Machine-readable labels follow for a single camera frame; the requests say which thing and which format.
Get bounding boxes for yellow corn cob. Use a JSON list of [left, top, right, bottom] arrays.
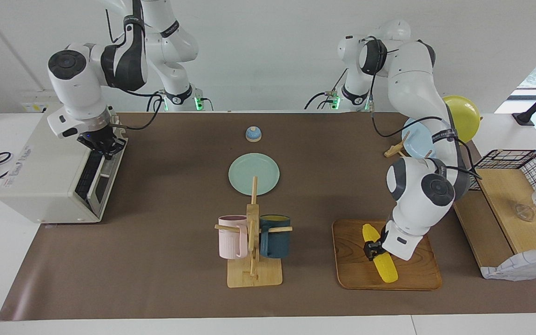
[[362, 224, 399, 283]]

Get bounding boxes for toaster oven glass door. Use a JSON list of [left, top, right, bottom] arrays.
[[75, 139, 127, 218]]

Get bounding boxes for pale green plate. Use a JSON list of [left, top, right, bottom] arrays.
[[228, 153, 280, 196]]

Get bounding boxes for beige toaster oven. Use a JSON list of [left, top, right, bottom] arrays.
[[0, 112, 128, 224]]

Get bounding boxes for brown wooden tray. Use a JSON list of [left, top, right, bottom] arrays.
[[332, 220, 442, 291]]

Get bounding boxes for wooden plate rack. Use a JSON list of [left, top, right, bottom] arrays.
[[384, 140, 436, 161]]

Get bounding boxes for dark blue mug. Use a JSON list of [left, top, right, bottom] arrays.
[[260, 214, 291, 259]]

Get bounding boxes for dark wooden board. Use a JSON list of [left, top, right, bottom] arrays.
[[453, 190, 515, 280]]

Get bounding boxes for light blue plate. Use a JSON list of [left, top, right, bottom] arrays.
[[402, 117, 438, 159]]

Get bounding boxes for wooden mug tree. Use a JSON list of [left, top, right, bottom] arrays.
[[214, 176, 293, 288]]

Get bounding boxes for light wooden board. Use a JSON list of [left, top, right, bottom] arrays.
[[475, 167, 536, 254]]

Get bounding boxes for brown table mat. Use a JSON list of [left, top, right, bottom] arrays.
[[0, 112, 536, 322]]

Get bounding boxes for pink mug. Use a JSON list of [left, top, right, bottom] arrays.
[[218, 215, 249, 259]]

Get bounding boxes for white checked cloth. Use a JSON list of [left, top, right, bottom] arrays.
[[481, 245, 536, 281]]

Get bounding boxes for small clear glass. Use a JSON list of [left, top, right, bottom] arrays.
[[512, 203, 536, 222]]

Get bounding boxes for yellow plate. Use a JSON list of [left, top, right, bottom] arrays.
[[442, 95, 481, 144]]

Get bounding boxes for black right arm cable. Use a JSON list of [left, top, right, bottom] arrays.
[[105, 9, 164, 131]]

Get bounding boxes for white wall socket box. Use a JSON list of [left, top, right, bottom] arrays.
[[19, 90, 64, 114]]

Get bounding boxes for black base cables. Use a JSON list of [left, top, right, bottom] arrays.
[[304, 70, 348, 111]]

